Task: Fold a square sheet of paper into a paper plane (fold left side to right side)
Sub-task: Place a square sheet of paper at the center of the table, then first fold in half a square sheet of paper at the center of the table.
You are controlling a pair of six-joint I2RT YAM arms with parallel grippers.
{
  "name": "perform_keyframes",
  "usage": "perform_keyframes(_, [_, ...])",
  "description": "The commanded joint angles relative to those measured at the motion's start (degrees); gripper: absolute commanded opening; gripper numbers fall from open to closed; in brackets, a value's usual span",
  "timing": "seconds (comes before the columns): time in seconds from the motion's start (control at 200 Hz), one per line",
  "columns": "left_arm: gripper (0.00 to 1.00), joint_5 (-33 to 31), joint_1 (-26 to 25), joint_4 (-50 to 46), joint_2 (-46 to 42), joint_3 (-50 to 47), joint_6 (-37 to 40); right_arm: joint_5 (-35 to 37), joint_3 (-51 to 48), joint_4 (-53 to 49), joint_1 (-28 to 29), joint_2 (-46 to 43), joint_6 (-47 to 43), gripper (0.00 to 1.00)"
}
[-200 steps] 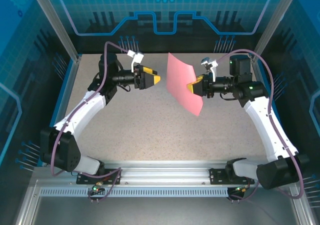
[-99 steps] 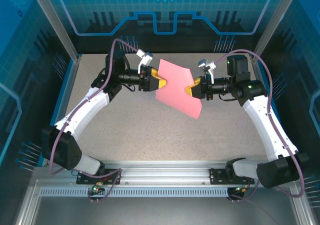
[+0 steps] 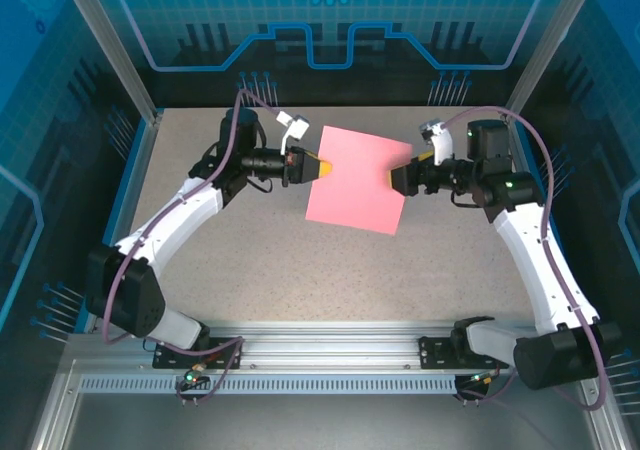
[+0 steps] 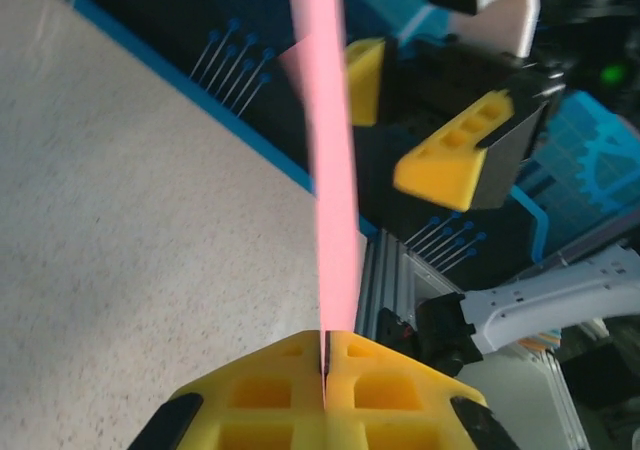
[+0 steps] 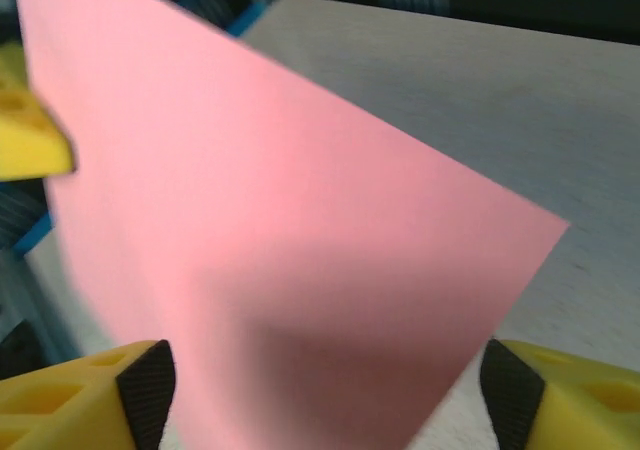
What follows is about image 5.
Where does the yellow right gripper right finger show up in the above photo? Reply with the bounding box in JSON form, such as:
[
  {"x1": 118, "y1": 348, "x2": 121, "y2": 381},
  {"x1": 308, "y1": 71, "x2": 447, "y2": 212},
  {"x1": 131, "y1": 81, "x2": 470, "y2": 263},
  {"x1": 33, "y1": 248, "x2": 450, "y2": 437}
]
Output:
[{"x1": 478, "y1": 338, "x2": 640, "y2": 450}]

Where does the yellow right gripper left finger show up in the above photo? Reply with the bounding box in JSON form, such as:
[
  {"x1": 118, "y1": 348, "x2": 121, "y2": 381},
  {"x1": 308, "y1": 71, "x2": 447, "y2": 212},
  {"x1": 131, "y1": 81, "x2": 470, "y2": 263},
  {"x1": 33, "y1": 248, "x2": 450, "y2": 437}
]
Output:
[{"x1": 0, "y1": 338, "x2": 178, "y2": 450}]

